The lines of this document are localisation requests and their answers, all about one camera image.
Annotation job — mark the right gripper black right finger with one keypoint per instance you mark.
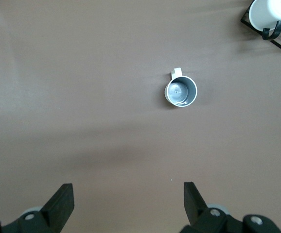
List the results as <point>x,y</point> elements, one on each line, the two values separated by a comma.
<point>194,206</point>

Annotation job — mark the cream cup grey inside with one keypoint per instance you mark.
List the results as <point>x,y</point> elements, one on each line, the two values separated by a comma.
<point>180,92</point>

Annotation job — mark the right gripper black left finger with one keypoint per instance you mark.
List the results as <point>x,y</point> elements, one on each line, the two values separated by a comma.
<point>55,208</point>

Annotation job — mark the white mug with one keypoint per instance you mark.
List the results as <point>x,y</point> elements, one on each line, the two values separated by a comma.
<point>267,12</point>

